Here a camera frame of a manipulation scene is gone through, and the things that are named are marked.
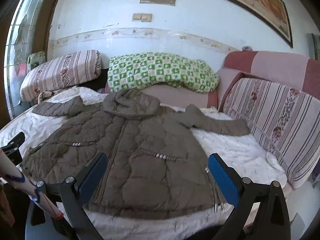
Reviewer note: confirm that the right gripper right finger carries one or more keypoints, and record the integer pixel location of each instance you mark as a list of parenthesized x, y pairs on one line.
[(260, 210)]

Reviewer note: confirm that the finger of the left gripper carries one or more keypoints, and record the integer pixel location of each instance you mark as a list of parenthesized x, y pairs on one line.
[(11, 150)]

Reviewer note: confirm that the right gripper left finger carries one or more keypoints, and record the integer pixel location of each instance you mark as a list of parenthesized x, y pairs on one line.
[(73, 193)]

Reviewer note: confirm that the grey-brown quilted down jacket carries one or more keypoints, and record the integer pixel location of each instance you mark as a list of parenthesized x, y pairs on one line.
[(156, 168)]

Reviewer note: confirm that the white rolled paper tube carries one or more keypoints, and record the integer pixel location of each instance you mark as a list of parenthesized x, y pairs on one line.
[(20, 182)]

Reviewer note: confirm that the striped floral pillow left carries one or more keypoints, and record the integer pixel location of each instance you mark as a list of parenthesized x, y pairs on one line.
[(62, 72)]

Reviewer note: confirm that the striped floral cushion right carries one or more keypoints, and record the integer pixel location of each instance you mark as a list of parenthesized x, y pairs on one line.
[(284, 120)]

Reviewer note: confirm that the window with glass pane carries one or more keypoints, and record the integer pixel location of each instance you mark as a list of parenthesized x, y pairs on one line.
[(17, 49)]

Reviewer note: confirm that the green checkered pillow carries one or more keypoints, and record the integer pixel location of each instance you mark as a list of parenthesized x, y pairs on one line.
[(143, 70)]

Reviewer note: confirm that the pink red sofa back cover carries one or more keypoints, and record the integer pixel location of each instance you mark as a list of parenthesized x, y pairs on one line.
[(294, 70)]

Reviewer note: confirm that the beige wall switch panel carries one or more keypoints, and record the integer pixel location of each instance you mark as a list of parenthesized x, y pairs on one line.
[(142, 17)]

